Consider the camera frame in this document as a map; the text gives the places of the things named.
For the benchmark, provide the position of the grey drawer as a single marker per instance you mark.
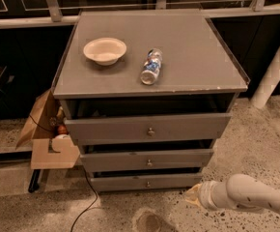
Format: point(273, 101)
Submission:
point(146, 160)
point(136, 129)
point(170, 181)

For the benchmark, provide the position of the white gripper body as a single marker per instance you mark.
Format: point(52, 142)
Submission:
point(207, 194)

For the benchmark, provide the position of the white diagonal pipe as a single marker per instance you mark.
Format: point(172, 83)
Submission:
point(268, 83)

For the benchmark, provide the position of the clear plastic water bottle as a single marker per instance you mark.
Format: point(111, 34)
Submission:
point(152, 67)

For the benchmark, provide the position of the grey bottom drawer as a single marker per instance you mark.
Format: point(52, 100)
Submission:
point(170, 181)

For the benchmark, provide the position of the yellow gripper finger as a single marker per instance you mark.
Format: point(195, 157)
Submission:
point(192, 195)

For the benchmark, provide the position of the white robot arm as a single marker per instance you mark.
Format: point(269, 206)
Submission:
point(240, 193)

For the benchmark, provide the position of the grey drawer cabinet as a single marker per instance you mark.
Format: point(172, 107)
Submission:
point(197, 76)

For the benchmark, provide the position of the black table leg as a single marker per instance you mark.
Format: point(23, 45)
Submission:
point(33, 186)

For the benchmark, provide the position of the white paper bowl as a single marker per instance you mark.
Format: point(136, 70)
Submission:
point(104, 51)

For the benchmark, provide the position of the grey top drawer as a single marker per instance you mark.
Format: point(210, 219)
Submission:
point(136, 129)

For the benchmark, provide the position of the grey middle drawer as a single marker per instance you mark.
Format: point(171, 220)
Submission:
point(146, 160)

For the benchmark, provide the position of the open cardboard box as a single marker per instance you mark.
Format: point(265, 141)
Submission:
point(50, 150)

